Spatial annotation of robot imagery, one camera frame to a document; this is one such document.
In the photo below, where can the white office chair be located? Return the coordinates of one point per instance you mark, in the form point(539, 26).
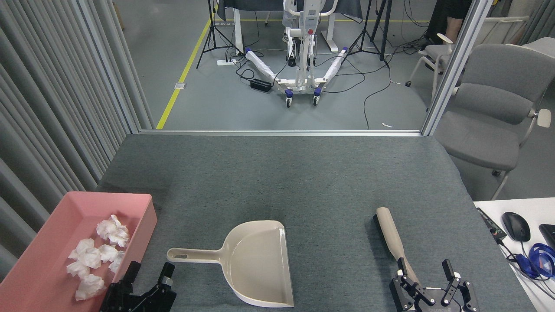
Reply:
point(433, 54)

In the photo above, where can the white wheeled stand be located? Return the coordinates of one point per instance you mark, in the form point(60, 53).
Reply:
point(303, 65)

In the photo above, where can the person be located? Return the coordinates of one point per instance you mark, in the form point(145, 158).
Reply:
point(448, 17)

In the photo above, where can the black computer mouse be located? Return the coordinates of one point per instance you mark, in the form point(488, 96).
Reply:
point(516, 226)

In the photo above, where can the grey padded chair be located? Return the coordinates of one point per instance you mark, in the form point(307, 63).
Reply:
point(490, 130)

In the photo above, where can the silver post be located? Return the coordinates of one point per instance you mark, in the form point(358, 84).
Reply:
point(455, 65)

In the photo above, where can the white mesh chair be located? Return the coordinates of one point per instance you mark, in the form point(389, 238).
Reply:
point(503, 28)

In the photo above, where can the pink plastic bin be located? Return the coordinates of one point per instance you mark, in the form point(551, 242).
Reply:
point(47, 225)

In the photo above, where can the black tripod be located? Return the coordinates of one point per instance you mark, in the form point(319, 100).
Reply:
point(212, 34)
point(368, 39)

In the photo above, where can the metal floor socket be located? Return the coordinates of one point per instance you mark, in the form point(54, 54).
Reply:
point(180, 86)

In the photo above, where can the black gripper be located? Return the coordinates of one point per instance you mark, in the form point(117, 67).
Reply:
point(433, 303)
point(130, 303)

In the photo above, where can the large crumpled white tissue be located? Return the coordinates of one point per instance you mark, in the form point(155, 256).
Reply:
point(112, 232)

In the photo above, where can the black power brick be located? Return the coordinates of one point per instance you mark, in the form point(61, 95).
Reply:
point(261, 85)

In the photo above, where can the black adapter box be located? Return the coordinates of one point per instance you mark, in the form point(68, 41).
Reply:
point(491, 224)

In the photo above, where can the black flat device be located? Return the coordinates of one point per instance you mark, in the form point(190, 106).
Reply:
point(548, 234)

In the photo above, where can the white power strip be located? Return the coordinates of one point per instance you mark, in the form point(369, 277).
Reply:
point(226, 62)

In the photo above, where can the beige brush with black bristles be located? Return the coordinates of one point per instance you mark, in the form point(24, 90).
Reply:
point(390, 236)

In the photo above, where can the silver table edge rail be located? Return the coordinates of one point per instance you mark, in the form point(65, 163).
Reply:
point(282, 132)

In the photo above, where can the beige plastic dustpan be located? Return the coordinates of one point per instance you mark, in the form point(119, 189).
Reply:
point(256, 260)

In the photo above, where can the grey slatted partition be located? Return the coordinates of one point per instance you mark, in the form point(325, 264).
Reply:
point(52, 108)

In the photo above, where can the white desk with dark cloth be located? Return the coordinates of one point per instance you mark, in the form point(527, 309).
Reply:
point(237, 30)

